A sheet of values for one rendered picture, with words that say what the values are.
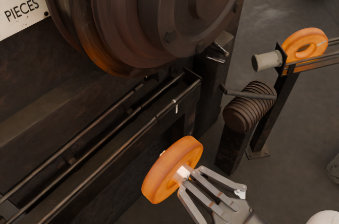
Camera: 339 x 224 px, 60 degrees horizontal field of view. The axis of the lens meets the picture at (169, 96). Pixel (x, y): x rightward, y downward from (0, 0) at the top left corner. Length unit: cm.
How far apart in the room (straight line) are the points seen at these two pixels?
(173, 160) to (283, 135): 125
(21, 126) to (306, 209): 130
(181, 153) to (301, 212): 109
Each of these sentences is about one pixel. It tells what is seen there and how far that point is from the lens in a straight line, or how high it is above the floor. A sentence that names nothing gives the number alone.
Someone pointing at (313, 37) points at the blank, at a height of 77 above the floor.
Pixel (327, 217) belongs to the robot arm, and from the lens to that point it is 73.
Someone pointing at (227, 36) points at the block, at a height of 80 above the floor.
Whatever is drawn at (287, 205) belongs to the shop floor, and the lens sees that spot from 157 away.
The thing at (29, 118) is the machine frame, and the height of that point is 87.
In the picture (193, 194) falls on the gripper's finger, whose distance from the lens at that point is 58.
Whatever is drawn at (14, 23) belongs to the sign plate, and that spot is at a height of 108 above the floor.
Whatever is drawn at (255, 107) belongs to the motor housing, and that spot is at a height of 52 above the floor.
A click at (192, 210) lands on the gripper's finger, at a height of 85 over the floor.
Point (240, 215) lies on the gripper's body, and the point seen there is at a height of 85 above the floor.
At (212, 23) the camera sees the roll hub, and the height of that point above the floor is 102.
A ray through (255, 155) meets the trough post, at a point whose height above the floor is 1.
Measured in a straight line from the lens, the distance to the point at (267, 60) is 107.
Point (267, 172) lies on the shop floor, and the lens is 161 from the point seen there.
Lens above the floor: 140
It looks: 51 degrees down
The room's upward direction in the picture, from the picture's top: straight up
